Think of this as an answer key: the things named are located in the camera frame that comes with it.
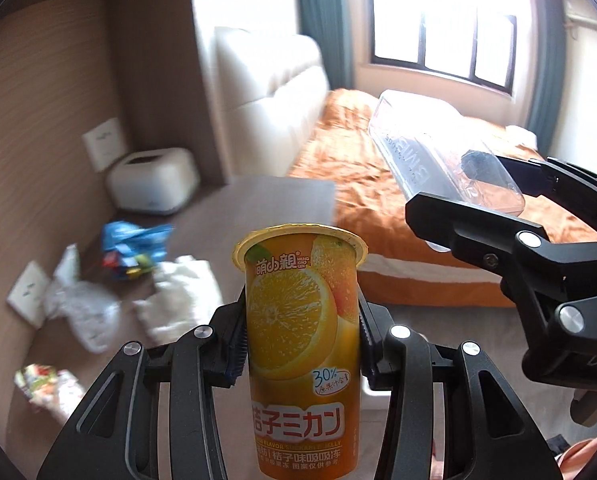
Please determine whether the beige padded headboard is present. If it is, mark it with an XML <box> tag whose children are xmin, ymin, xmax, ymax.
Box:
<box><xmin>216</xmin><ymin>28</ymin><xmax>330</xmax><ymax>177</ymax></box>

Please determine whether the white wall socket upper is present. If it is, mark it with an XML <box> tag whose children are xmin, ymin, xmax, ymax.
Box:
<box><xmin>82</xmin><ymin>117</ymin><xmax>128</xmax><ymax>172</ymax></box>

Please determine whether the blue plastic bag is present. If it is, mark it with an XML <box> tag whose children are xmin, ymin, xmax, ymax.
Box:
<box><xmin>101</xmin><ymin>221</ymin><xmax>174</xmax><ymax>281</ymax></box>

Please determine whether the clear plastic bag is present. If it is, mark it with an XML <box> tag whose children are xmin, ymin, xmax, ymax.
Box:
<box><xmin>42</xmin><ymin>244</ymin><xmax>122</xmax><ymax>354</ymax></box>

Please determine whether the colourful snack wrapper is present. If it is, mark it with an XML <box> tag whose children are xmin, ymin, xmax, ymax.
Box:
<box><xmin>13</xmin><ymin>363</ymin><xmax>85</xmax><ymax>425</ymax></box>

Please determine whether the white tissue box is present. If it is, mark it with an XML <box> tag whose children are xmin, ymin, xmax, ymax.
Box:
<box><xmin>106</xmin><ymin>148</ymin><xmax>201</xmax><ymax>216</ymax></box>

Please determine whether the white wall socket lower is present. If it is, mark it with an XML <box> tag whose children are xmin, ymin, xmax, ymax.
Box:
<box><xmin>7</xmin><ymin>260</ymin><xmax>50</xmax><ymax>330</ymax></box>

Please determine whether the white bedside cabinet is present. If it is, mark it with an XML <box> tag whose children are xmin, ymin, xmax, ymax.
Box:
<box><xmin>6</xmin><ymin>177</ymin><xmax>335</xmax><ymax>479</ymax></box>

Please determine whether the white tissue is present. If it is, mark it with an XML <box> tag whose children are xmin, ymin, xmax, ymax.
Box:
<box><xmin>134</xmin><ymin>255</ymin><xmax>224</xmax><ymax>344</ymax></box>

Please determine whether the teal curtain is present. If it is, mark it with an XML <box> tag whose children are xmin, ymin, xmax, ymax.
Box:
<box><xmin>297</xmin><ymin>0</ymin><xmax>355</xmax><ymax>89</ymax></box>

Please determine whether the clear plastic box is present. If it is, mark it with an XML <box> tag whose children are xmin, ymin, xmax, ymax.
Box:
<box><xmin>367</xmin><ymin>89</ymin><xmax>526</xmax><ymax>254</ymax></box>

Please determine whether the white wall socket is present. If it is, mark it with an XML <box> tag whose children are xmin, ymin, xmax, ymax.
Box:
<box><xmin>7</xmin><ymin>260</ymin><xmax>50</xmax><ymax>330</ymax></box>
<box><xmin>82</xmin><ymin>117</ymin><xmax>128</xmax><ymax>172</ymax></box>

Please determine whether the black framed window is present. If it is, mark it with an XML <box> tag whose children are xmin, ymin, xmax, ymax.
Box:
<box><xmin>368</xmin><ymin>0</ymin><xmax>517</xmax><ymax>94</ymax></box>

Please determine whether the orange bed cover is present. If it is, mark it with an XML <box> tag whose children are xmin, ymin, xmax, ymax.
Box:
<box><xmin>286</xmin><ymin>86</ymin><xmax>597</xmax><ymax>309</ymax></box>

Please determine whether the orange jelly drink cup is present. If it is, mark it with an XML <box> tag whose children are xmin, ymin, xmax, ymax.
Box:
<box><xmin>233</xmin><ymin>223</ymin><xmax>368</xmax><ymax>479</ymax></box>

